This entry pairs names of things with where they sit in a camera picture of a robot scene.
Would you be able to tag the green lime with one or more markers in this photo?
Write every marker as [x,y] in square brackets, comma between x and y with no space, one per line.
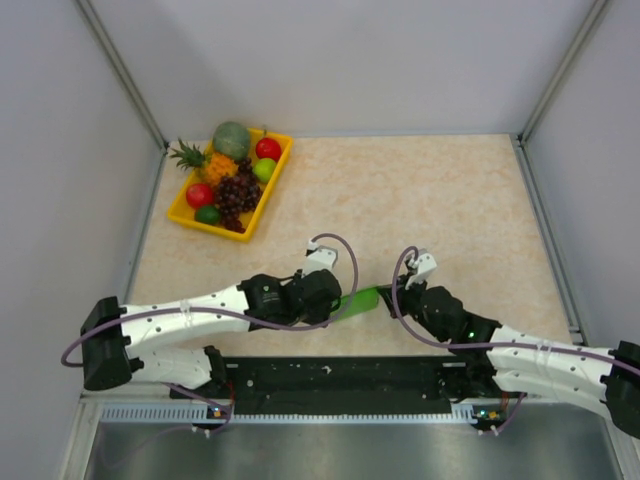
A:
[208,214]

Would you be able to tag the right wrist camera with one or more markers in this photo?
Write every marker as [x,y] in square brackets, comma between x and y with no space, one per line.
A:
[419,267]

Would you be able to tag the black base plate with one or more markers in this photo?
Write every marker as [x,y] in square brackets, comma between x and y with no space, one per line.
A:
[348,385]

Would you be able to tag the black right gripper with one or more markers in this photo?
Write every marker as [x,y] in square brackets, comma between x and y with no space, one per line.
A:
[403,294]

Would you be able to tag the red pomegranate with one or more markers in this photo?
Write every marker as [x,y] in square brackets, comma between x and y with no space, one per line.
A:
[199,195]

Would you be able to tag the green apple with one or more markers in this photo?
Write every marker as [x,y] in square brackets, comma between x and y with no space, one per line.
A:
[263,169]

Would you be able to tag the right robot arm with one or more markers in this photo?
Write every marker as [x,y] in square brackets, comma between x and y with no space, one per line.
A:
[604,381]

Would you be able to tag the white slotted cable duct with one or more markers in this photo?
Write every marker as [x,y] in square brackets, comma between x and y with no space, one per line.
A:
[179,412]

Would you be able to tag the green melon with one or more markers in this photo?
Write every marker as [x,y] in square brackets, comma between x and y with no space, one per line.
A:
[232,139]

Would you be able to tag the green paper box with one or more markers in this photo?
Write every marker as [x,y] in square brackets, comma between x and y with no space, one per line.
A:
[363,301]

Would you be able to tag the red apple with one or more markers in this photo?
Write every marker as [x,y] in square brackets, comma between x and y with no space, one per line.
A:
[268,148]

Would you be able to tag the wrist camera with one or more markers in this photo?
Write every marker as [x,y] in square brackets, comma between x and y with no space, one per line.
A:
[319,257]
[419,267]

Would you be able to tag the yellow plastic tray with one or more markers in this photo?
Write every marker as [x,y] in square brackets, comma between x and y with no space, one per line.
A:
[181,213]

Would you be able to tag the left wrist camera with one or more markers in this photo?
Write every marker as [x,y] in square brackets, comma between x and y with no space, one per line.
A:
[319,257]

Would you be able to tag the aluminium frame rail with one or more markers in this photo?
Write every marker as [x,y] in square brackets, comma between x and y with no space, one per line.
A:
[565,378]

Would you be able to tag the pineapple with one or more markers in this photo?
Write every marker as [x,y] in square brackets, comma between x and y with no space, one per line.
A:
[210,166]

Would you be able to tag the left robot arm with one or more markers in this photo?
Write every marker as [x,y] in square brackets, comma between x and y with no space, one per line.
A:
[139,343]

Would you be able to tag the purple grape bunch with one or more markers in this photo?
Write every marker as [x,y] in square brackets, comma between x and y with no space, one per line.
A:
[238,195]

